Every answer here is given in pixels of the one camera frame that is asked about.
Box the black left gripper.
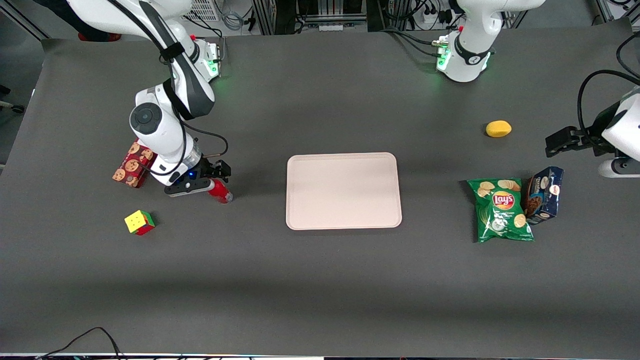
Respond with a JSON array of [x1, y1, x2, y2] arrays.
[[545, 107, 617, 159]]

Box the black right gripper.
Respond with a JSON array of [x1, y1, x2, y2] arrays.
[[198, 158, 232, 187]]

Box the red coke bottle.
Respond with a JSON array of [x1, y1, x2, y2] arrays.
[[208, 178, 234, 204]]

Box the white rectangular tray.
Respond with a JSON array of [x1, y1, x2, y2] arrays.
[[285, 152, 403, 231]]

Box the blue cookie box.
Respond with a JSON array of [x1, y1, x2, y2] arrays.
[[523, 166, 565, 225]]

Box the yellow lemon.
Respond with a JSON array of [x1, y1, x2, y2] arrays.
[[485, 120, 513, 138]]

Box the red cookie box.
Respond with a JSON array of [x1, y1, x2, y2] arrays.
[[112, 141, 156, 189]]

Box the green chips bag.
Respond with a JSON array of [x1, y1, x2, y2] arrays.
[[466, 178, 535, 244]]

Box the colourful puzzle cube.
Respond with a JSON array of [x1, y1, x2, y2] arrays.
[[124, 209, 156, 236]]

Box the white perforated box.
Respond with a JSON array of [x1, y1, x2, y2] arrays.
[[184, 0, 221, 22]]

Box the white power strip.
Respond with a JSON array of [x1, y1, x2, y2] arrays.
[[422, 6, 454, 29]]

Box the black caster wheel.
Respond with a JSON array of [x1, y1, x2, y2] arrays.
[[0, 85, 26, 115]]

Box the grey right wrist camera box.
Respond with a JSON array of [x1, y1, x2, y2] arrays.
[[164, 177, 212, 197]]

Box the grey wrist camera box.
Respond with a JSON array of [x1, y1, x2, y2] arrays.
[[164, 177, 212, 197], [598, 157, 640, 179]]

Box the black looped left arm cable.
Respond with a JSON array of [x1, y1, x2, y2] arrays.
[[577, 69, 640, 143]]

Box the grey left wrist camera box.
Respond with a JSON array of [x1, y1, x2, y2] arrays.
[[598, 157, 640, 179]]

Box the black cable at table edge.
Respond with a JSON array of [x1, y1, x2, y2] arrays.
[[616, 31, 640, 80]]

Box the grey coiled cable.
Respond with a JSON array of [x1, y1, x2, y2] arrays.
[[221, 7, 246, 32]]

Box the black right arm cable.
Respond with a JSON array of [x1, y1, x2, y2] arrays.
[[107, 0, 229, 176]]

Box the black left base cables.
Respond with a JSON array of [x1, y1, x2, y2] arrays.
[[382, 27, 451, 59]]

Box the thin black floor cable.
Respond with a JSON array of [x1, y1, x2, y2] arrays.
[[35, 327, 126, 360]]

